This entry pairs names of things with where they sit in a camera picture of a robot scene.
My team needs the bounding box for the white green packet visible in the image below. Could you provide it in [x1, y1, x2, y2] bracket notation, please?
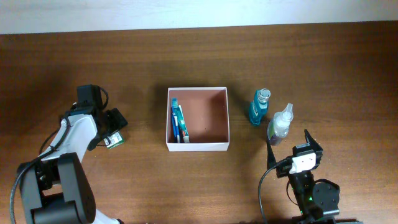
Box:
[103, 131, 124, 149]

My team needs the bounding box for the clear purple spray bottle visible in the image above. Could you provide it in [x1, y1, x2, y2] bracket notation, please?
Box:
[267, 103, 294, 146]

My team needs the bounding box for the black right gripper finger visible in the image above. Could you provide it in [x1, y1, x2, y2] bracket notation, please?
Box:
[304, 129, 321, 151]
[266, 140, 277, 169]

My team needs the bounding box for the blue disposable razor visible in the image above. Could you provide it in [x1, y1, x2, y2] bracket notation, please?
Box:
[170, 113, 178, 143]

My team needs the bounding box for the pink open cardboard box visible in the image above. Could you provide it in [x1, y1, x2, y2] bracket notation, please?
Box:
[165, 87, 230, 152]

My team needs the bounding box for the blue white toothbrush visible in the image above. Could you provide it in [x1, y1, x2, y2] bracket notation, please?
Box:
[171, 98, 180, 143]

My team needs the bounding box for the teal mouthwash bottle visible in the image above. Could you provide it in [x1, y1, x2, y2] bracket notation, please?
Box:
[249, 88, 271, 126]

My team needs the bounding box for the green toothpaste tube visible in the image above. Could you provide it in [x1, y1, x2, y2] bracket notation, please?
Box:
[178, 105, 190, 143]

